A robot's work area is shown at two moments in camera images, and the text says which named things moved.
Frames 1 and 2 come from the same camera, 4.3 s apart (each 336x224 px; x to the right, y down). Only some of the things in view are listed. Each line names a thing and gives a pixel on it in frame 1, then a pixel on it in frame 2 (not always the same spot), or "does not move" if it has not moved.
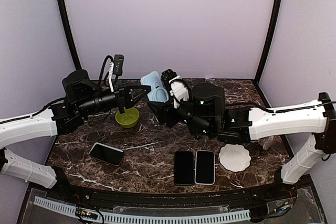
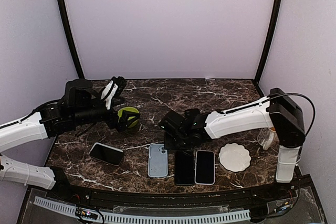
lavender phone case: x=205 y=168 does not move
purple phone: x=205 y=167 does not move
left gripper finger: x=136 y=89 → x=127 y=114
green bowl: x=128 y=119 does not move
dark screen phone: x=107 y=154 does not move
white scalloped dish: x=234 y=158 does not move
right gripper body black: x=166 y=114 → x=180 y=138
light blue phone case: x=158 y=92 → x=157 y=161
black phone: x=184 y=168 does not move
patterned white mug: x=266 y=142 does not move
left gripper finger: x=143 y=95 → x=129 y=123
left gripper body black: x=122 y=100 → x=113 y=123
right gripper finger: x=157 y=107 → x=172 y=144
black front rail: x=290 y=189 does not move
